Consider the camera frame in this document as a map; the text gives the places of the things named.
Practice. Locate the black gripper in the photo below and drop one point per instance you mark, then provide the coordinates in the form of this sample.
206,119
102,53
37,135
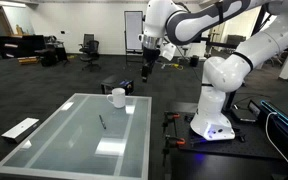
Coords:
151,55

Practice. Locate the black pen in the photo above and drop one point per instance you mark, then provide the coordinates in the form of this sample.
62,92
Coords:
102,122

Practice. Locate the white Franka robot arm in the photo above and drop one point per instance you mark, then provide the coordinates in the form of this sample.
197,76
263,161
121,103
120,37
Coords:
217,73

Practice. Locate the white ceramic mug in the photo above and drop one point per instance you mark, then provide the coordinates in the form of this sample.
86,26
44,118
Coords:
119,98

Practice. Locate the white tape patch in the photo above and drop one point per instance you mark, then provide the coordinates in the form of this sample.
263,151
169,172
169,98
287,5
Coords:
26,144
108,147
67,106
130,109

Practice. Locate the white whiteboard on stand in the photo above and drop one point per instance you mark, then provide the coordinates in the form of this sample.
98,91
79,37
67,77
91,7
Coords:
133,30

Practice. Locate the black waste bin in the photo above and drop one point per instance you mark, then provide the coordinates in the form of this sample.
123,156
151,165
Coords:
194,61

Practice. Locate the orange black bar clamp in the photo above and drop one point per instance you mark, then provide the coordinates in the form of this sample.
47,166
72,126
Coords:
174,142
170,116

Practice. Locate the black mesh office chair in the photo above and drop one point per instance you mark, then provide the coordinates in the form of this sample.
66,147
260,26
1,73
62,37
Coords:
91,55

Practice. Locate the grey backed office chair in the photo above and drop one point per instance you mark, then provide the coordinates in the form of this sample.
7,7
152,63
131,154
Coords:
88,38

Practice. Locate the cluttered dark side table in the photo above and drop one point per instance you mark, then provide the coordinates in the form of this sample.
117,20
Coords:
59,46

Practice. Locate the black low stool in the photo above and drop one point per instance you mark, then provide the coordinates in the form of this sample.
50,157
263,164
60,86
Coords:
47,56

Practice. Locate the black flat controller box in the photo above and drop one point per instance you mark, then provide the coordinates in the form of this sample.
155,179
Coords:
242,115

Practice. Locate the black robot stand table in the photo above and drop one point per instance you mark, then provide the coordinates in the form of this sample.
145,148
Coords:
217,168

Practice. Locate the yellow flat object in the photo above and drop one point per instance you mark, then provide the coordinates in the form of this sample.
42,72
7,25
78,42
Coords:
28,60

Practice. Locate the dark storage cabinet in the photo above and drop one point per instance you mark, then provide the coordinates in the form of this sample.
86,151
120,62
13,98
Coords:
17,46

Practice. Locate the white flat box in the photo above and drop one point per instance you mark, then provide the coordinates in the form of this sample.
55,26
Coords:
20,129

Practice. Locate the black device with blue strip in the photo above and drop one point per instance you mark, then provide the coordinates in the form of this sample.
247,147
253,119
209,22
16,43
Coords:
284,126

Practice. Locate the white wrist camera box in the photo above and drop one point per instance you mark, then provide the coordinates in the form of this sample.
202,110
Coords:
168,52

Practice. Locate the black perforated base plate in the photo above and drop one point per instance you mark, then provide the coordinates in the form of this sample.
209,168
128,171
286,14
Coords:
250,143

